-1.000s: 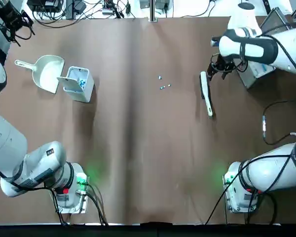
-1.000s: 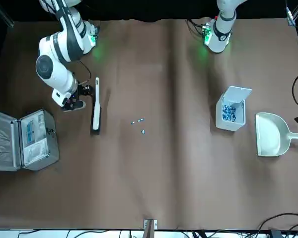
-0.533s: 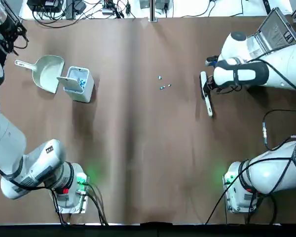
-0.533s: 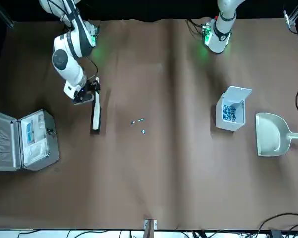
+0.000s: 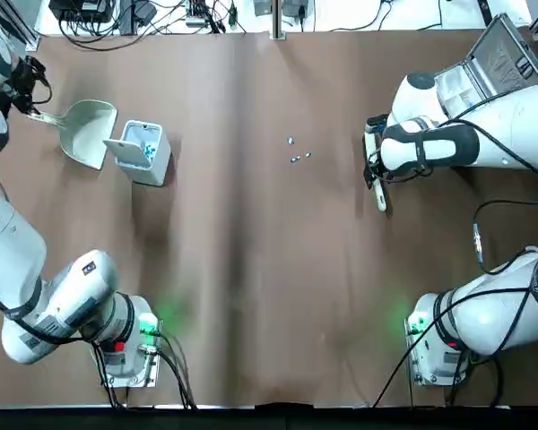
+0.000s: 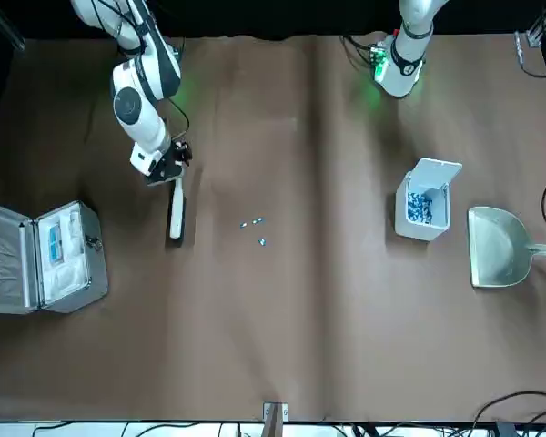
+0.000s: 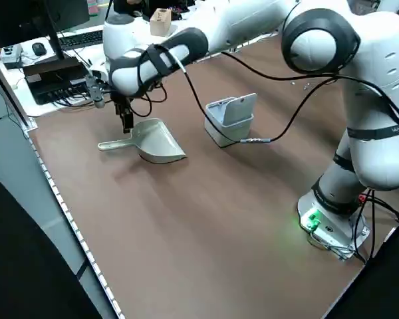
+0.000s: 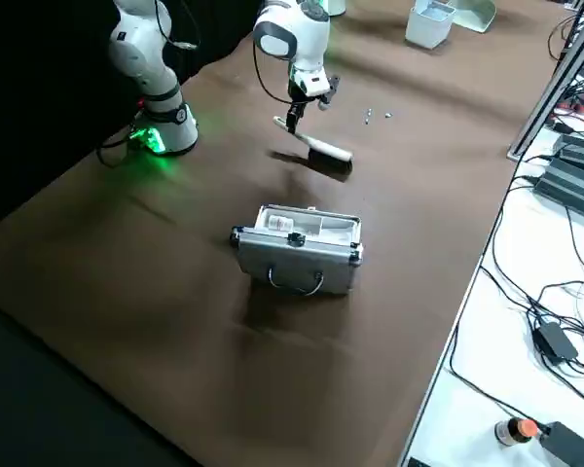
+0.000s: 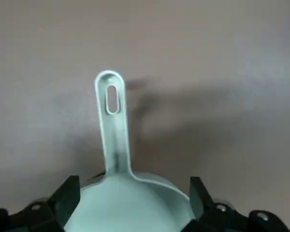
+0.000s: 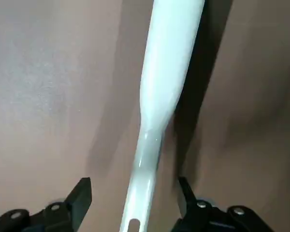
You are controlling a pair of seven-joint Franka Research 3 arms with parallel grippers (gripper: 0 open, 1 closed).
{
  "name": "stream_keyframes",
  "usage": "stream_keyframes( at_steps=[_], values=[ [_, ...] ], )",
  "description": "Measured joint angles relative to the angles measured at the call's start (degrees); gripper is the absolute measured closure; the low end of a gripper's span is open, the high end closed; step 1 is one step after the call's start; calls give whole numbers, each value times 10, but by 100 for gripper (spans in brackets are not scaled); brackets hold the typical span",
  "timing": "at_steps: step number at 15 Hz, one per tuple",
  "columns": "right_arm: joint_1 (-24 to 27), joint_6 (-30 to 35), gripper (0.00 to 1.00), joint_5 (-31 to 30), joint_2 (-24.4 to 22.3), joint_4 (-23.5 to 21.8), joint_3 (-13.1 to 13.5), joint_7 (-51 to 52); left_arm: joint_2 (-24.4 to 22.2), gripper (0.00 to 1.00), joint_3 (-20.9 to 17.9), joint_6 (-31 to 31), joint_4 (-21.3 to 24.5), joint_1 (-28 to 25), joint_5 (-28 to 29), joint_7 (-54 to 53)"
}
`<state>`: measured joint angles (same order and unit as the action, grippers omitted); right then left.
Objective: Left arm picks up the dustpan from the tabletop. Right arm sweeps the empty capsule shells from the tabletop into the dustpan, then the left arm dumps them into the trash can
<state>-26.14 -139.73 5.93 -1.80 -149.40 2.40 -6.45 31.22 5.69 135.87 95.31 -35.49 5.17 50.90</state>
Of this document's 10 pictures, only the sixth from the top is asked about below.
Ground black looping cable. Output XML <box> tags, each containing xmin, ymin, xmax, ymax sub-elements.
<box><xmin>475</xmin><ymin>390</ymin><xmax>546</xmax><ymax>424</ymax></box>

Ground grey-green plastic dustpan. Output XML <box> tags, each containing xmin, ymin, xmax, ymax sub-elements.
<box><xmin>467</xmin><ymin>206</ymin><xmax>546</xmax><ymax>289</ymax></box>

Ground clear plastic bag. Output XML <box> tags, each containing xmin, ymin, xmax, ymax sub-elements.
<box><xmin>49</xmin><ymin>261</ymin><xmax>90</xmax><ymax>297</ymax></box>

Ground white trash can with lid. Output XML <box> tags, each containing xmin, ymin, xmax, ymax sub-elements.
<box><xmin>394</xmin><ymin>157</ymin><xmax>464</xmax><ymax>243</ymax></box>

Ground aluminium frame rail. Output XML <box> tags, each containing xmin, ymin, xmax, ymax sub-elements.
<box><xmin>526</xmin><ymin>0</ymin><xmax>546</xmax><ymax>49</ymax></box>

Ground pile of blue capsule shells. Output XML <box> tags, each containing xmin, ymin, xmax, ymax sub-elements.
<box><xmin>406</xmin><ymin>193</ymin><xmax>434</xmax><ymax>224</ymax></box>

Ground blue and white medicine box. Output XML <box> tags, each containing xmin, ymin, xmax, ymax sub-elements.
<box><xmin>48</xmin><ymin>225</ymin><xmax>66</xmax><ymax>266</ymax></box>

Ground aluminium camera post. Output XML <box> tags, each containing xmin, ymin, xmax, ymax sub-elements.
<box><xmin>262</xmin><ymin>401</ymin><xmax>289</xmax><ymax>437</ymax></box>

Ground black left arm base cable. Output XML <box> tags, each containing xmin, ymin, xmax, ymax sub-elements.
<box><xmin>342</xmin><ymin>35</ymin><xmax>379</xmax><ymax>67</ymax></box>

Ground white hand brush black bristles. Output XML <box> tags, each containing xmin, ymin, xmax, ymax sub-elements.
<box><xmin>168</xmin><ymin>175</ymin><xmax>188</xmax><ymax>241</ymax></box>

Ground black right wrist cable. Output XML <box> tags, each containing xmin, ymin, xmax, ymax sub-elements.
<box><xmin>167</xmin><ymin>96</ymin><xmax>191</xmax><ymax>140</ymax></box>

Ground silver aluminium case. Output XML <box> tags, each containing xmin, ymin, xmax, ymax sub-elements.
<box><xmin>0</xmin><ymin>198</ymin><xmax>109</xmax><ymax>315</ymax></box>

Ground white power strip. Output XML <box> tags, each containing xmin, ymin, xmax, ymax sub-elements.
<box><xmin>514</xmin><ymin>30</ymin><xmax>528</xmax><ymax>70</ymax></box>

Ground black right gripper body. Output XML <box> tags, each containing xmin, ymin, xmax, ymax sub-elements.
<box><xmin>147</xmin><ymin>157</ymin><xmax>186</xmax><ymax>187</ymax></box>

